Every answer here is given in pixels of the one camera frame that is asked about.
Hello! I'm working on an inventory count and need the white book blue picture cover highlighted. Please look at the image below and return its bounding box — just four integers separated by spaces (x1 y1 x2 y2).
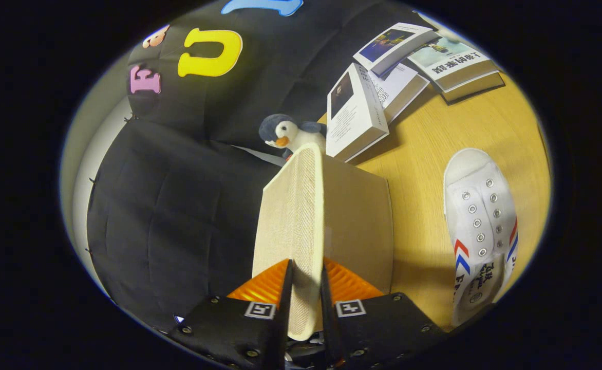
353 22 438 77

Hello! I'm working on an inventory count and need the grey book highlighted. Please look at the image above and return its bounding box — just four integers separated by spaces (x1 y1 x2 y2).
437 71 505 103

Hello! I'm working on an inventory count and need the plain white book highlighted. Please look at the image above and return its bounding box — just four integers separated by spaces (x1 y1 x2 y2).
368 63 430 124

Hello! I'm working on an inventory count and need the white book portrait cover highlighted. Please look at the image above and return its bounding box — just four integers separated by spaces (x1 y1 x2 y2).
326 63 390 163

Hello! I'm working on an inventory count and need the white canvas shoe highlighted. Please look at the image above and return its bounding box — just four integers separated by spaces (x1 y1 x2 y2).
443 148 519 328

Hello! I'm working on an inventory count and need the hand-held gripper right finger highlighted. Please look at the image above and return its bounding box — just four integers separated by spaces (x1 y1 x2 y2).
321 257 448 370

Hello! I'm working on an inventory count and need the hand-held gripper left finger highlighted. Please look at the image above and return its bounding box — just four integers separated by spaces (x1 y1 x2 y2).
167 258 294 370

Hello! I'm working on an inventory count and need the pale green cover book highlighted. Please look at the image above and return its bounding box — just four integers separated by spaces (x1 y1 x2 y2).
408 35 499 93

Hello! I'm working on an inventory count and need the grey penguin plush toy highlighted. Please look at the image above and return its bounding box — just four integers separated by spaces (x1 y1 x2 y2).
258 114 327 160

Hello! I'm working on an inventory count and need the beige fabric storage box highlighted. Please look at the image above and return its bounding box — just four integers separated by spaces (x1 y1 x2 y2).
252 143 394 341

